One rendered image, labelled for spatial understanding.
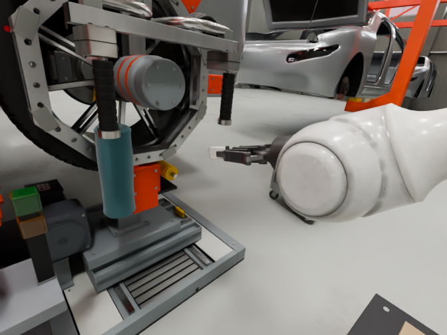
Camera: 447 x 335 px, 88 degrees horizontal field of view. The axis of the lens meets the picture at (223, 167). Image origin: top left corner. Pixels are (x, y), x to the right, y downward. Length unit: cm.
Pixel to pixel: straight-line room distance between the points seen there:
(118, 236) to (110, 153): 52
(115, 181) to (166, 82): 29
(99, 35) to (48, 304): 51
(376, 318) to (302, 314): 38
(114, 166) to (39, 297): 31
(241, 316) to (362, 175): 95
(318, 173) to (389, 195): 7
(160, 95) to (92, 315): 78
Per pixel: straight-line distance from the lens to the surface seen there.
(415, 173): 26
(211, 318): 109
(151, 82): 64
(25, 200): 55
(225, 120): 70
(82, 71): 127
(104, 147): 65
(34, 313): 62
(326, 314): 123
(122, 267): 106
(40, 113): 72
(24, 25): 71
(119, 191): 69
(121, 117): 89
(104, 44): 51
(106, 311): 105
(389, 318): 91
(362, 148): 23
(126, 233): 110
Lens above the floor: 89
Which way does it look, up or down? 22 degrees down
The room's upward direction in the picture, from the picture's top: 6 degrees clockwise
